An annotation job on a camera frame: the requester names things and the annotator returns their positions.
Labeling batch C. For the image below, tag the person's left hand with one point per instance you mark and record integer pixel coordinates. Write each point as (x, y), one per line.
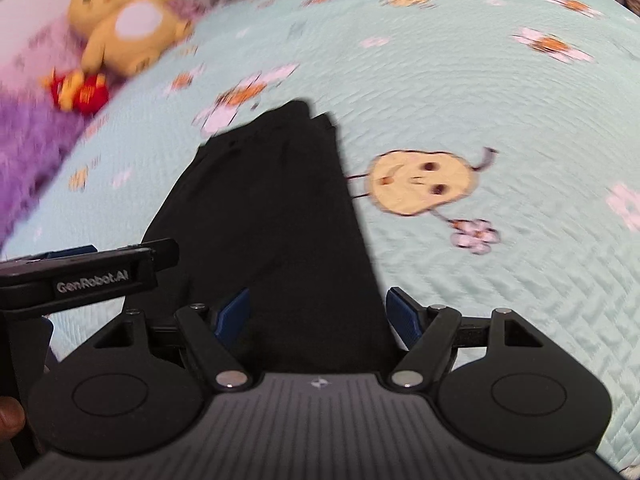
(10, 417)

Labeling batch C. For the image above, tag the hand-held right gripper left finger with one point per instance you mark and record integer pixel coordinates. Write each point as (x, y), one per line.
(234, 315)

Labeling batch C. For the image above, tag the black long-sleeved shirt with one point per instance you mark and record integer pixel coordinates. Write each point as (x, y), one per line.
(280, 235)

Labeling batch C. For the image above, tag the yellow plush toy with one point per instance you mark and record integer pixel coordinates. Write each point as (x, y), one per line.
(125, 25)

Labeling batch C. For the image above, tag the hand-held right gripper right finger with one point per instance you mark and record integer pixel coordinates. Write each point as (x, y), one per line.
(402, 315)

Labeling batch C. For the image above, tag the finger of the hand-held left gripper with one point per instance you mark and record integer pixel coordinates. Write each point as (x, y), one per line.
(70, 251)
(162, 255)

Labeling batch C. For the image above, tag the bee print quilted bedspread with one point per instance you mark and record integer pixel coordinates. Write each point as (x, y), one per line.
(450, 110)

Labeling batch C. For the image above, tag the pink floral pillow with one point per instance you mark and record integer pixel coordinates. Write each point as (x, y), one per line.
(35, 40)

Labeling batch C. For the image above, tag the red plush toy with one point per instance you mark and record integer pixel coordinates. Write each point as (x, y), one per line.
(80, 90)

